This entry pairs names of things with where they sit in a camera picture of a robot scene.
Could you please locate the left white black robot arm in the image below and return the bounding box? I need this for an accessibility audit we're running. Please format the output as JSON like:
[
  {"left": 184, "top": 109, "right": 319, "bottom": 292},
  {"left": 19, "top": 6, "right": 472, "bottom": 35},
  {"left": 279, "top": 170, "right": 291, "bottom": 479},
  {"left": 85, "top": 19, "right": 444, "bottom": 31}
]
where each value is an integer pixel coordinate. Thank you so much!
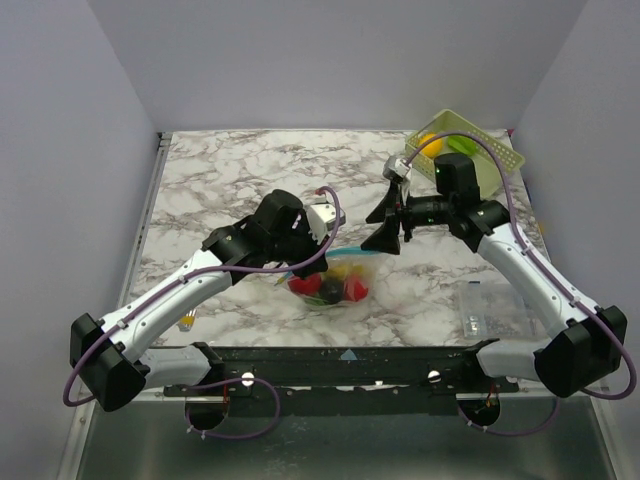
[{"left": 63, "top": 189, "right": 343, "bottom": 412}]

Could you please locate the red pomegranate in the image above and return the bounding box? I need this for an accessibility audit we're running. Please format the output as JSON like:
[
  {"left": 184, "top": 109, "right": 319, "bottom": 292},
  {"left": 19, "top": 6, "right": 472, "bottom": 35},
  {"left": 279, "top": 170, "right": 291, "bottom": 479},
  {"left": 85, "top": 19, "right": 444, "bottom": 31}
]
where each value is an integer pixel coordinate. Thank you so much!
[{"left": 287, "top": 273, "right": 323, "bottom": 296}]

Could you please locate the red apple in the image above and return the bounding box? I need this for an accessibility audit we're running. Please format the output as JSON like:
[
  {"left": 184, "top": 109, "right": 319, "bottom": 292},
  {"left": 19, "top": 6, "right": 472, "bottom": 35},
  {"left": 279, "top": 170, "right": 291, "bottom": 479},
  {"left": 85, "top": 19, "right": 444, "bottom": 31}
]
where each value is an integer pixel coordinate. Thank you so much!
[{"left": 344, "top": 278, "right": 369, "bottom": 303}]

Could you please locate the green lettuce leaf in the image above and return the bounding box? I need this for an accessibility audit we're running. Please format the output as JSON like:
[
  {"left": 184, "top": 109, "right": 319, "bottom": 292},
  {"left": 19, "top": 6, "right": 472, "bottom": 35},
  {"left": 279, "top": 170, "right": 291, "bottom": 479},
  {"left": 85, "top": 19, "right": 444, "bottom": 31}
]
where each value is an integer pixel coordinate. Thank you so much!
[{"left": 447, "top": 135, "right": 477, "bottom": 157}]

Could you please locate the green plastic basket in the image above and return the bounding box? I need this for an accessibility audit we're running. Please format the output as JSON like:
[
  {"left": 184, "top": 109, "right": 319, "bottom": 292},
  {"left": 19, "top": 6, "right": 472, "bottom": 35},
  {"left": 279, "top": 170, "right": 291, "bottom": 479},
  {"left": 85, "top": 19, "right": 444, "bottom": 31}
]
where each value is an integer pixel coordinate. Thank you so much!
[{"left": 404, "top": 108, "right": 527, "bottom": 196}]

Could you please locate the yellow lemon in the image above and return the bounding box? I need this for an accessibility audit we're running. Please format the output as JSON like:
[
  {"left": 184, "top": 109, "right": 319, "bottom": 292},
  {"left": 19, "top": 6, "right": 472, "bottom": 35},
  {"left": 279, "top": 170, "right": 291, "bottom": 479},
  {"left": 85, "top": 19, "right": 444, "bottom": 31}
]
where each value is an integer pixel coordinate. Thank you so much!
[{"left": 418, "top": 133, "right": 443, "bottom": 158}]

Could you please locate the clear plastic box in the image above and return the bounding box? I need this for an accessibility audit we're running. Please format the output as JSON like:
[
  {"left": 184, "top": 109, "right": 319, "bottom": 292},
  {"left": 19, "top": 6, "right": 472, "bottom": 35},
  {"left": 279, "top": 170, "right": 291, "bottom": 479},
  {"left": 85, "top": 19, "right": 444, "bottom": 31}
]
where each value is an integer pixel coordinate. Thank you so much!
[{"left": 457, "top": 281, "right": 546, "bottom": 340}]

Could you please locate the green white cabbage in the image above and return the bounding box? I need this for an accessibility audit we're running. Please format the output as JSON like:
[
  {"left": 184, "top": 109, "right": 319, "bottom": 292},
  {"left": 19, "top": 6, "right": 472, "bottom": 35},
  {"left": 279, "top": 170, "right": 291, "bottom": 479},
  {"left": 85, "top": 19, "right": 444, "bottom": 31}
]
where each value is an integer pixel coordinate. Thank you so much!
[{"left": 304, "top": 296, "right": 340, "bottom": 308}]

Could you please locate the beige pear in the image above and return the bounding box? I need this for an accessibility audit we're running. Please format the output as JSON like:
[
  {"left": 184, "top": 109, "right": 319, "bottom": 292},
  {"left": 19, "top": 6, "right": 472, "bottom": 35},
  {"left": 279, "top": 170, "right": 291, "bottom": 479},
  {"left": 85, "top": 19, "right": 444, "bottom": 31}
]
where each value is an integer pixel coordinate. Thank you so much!
[{"left": 325, "top": 264, "right": 351, "bottom": 281}]

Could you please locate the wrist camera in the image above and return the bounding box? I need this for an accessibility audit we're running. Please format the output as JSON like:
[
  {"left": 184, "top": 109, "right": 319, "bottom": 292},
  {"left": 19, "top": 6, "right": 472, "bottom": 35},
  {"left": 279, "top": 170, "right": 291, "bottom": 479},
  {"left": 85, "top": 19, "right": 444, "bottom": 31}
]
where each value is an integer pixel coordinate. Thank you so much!
[
  {"left": 383, "top": 155, "right": 412, "bottom": 202},
  {"left": 305, "top": 201, "right": 346, "bottom": 244}
]

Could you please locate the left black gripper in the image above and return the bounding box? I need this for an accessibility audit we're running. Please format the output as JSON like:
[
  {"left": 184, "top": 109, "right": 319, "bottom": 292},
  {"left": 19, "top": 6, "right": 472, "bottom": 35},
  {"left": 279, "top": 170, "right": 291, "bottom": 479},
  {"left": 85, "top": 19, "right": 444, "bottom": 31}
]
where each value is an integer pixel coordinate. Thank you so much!
[{"left": 268, "top": 218, "right": 331, "bottom": 281}]

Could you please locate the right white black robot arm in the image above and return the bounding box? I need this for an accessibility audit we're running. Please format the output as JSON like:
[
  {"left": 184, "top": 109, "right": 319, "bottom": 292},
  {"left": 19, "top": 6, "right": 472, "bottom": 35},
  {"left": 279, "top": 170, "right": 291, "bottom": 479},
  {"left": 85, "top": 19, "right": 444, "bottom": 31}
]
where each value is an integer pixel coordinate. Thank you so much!
[{"left": 361, "top": 153, "right": 627, "bottom": 398}]

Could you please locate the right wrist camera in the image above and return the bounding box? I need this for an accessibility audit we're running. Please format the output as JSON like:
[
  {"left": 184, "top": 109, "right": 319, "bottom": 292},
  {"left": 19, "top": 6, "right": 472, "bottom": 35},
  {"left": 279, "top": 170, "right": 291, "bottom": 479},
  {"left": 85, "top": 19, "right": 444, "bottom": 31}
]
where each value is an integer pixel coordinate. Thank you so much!
[{"left": 383, "top": 155, "right": 412, "bottom": 202}]

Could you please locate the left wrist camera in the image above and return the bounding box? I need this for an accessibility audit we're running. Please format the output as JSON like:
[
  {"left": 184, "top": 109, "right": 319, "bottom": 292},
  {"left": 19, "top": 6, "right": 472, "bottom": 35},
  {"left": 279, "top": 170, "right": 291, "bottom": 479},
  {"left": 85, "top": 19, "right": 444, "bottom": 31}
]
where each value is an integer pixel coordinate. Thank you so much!
[{"left": 305, "top": 201, "right": 346, "bottom": 244}]

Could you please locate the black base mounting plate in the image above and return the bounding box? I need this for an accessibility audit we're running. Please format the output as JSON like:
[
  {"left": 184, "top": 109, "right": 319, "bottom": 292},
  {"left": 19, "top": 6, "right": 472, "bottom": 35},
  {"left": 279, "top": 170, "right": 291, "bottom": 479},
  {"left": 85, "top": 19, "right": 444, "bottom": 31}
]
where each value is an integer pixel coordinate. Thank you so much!
[{"left": 163, "top": 345, "right": 518, "bottom": 416}]

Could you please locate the clear zip top bag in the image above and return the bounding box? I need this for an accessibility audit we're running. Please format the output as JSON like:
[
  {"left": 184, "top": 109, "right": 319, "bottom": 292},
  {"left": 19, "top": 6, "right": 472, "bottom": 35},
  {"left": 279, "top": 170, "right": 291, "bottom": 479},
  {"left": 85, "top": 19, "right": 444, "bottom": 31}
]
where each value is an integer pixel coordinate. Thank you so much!
[{"left": 275, "top": 247, "right": 385, "bottom": 310}]

